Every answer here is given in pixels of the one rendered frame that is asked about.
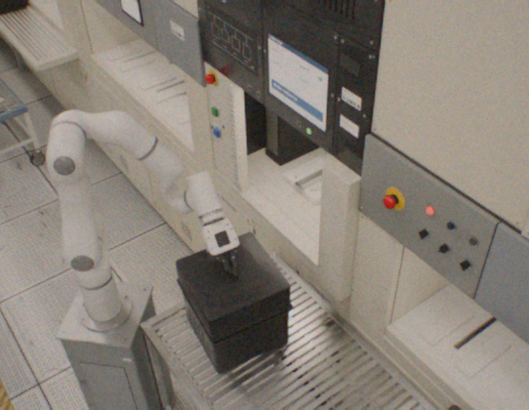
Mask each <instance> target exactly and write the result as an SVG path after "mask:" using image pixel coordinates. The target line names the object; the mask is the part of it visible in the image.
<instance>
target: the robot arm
mask: <svg viewBox="0 0 529 410"><path fill-rule="evenodd" d="M87 139H96V140H98V141H101V142H103V143H105V144H114V145H118V146H121V147H122V148H123V149H124V150H125V151H126V152H127V153H129V154H130V155H131V156H132V157H135V158H136V159H138V160H139V161H140V162H141V163H142V164H143V165H144V166H145V167H146V168H147V169H148V170H150V171H151V172H152V173H154V174H155V175H156V176H157V177H158V178H159V192H160V195H161V197H162V198H163V199H164V200H165V202H166V203H167V204H168V205H169V206H170V207H172V208H173V209H174V210H176V211H177V212H179V213H181V214H189V213H192V212H194V211H195V212H196V214H197V217H199V219H198V221H199V223H200V222H201V224H203V223H204V225H203V227H201V228H202V234H203V238H204V241H205V245H206V251H207V253H208V261H219V262H221V263H223V266H224V270H225V272H226V273H227V274H231V271H230V268H229V265H228V263H227V261H226V260H225V258H224V255H223V253H224V252H227V254H228V257H229V262H230V263H231V265H232V266H233V268H234V269H235V271H237V264H236V262H235V260H234V259H235V255H236V253H237V252H238V251H239V250H240V249H241V248H242V246H241V244H240V243H239V240H238V238H237V236H236V234H235V231H234V229H233V227H232V225H231V223H230V222H229V220H228V219H226V218H223V216H225V213H224V209H223V206H222V203H221V200H220V198H219V197H218V194H217V192H216V189H215V186H214V184H213V181H212V178H211V176H210V174H209V172H208V171H203V172H200V173H197V174H194V175H191V176H189V177H187V178H185V186H186V190H183V189H181V188H179V187H178V186H177V185H176V184H175V183H174V181H175V180H176V179H177V178H179V177H180V176H181V175H182V174H183V172H184V170H185V164H184V162H183V160H182V159H181V158H180V157H179V156H178V155H177V154H176V153H175V152H174V151H173V150H172V149H170V148H169V147H167V146H166V145H165V143H163V142H162V141H161V140H160V139H159V138H158V137H155V136H154V135H153V134H152V133H151V132H150V131H148V130H147V129H146V128H145V126H144V125H143V124H142V123H141V122H140V121H139V120H137V119H136V118H135V117H134V116H131V115H129V114H128V113H126V112H124V111H118V110H114V111H107V112H103V113H86V112H83V111H80V110H68V111H65V112H63V113H62V114H60V115H58V116H57V117H55V118H54V120H53V121H52V124H51V127H50V133H49V138H48V144H47V151H46V161H47V168H48V172H49V175H50V177H51V178H52V179H54V181H55V183H56V185H57V189H58V194H59V199H60V203H61V217H62V255H63V258H64V260H65V262H66V263H67V265H68V266H69V267H71V268H72V269H74V271H75V275H76V278H77V280H78V283H79V286H80V289H81V292H82V295H83V304H82V305H81V308H80V310H79V317H80V320H81V321H82V323H83V325H84V326H85V327H86V328H88V329H90V330H92V331H97V332H103V331H108V330H112V329H114V328H116V327H118V326H120V325H121V324H123V323H124V321H126V320H127V318H128V317H129V315H130V313H131V310H132V303H131V301H130V298H129V297H128V296H127V295H126V294H125V293H124V292H123V291H120V290H118V289H117V286H116V282H115V280H114V276H113V273H112V269H111V266H110V262H109V256H108V249H107V241H106V236H105V230H104V226H103V220H102V218H101V217H100V216H99V214H98V213H96V212H95V206H94V198H93V192H92V186H91V180H90V178H89V175H88V174H87V172H86V170H85V164H84V143H85V140H87ZM233 248H234V249H233ZM232 249H233V250H232ZM213 256H217V257H213Z"/></svg>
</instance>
